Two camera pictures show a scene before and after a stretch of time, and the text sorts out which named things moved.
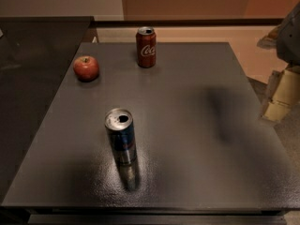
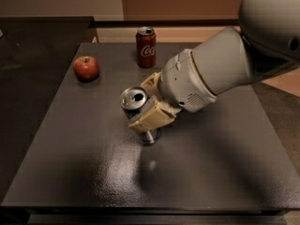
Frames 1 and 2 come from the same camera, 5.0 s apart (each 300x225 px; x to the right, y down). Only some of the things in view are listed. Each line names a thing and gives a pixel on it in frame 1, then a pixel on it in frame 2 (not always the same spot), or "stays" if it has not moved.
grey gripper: x=290 y=40 to x=184 y=80
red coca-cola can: x=146 y=47 stays
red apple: x=85 y=67 stays
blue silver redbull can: x=119 y=122 to x=131 y=99
